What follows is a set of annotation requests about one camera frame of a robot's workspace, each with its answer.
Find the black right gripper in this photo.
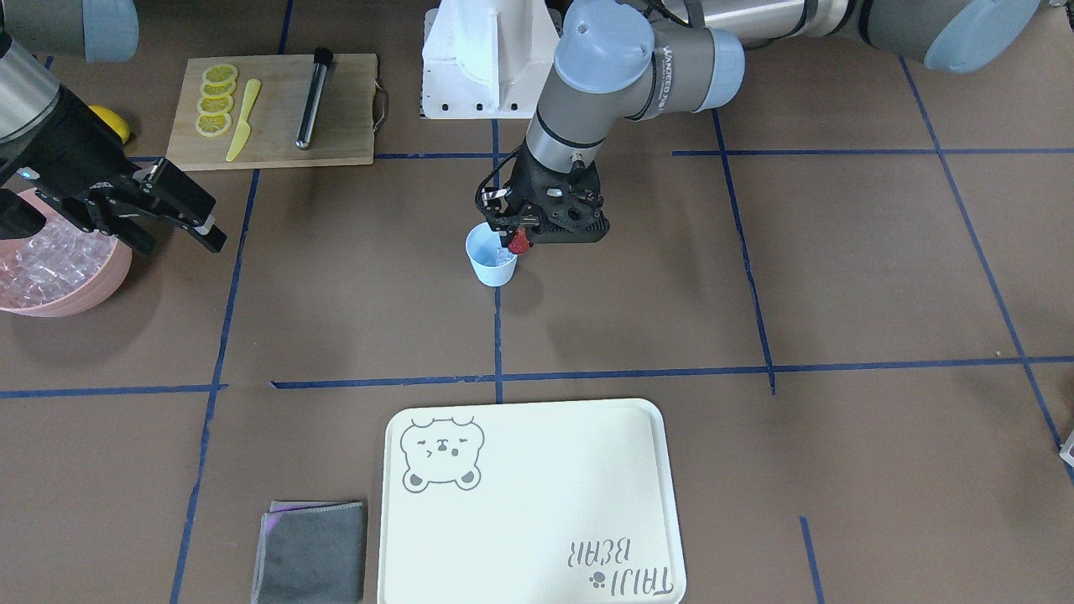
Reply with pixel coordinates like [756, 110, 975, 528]
[3, 86, 227, 257]

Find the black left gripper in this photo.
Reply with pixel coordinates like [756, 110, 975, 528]
[482, 144, 603, 240]

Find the red strawberry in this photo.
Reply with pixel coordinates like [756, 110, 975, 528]
[508, 228, 533, 255]

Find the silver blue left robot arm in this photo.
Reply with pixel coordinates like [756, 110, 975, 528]
[475, 1, 1040, 253]

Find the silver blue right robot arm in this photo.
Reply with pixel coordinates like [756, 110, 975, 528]
[1, 1, 227, 256]

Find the light blue plastic cup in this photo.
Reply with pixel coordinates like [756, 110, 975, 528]
[465, 222, 519, 288]

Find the pink bowl of ice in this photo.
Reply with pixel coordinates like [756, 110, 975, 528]
[1, 189, 132, 318]

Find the lemon slice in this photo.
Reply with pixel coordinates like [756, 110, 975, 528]
[198, 95, 234, 116]
[201, 64, 240, 86]
[195, 113, 232, 138]
[200, 80, 237, 100]

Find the yellow lemon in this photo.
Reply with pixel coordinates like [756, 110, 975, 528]
[89, 104, 132, 145]

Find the wooden cutting board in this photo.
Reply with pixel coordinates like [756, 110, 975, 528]
[165, 54, 379, 172]

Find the yellow plastic knife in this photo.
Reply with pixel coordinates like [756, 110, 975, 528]
[224, 80, 263, 162]

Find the black silver muddler stick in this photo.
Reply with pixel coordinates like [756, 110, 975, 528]
[295, 47, 334, 152]

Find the cream bear tray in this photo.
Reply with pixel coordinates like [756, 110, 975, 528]
[376, 398, 687, 603]

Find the grey folded cloth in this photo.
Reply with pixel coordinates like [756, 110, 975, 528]
[249, 500, 368, 603]

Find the black camera cable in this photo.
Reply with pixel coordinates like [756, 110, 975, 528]
[474, 152, 525, 219]

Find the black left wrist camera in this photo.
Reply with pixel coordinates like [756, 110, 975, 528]
[527, 189, 611, 244]

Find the white pedestal column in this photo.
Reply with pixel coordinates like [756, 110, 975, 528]
[420, 1, 561, 120]

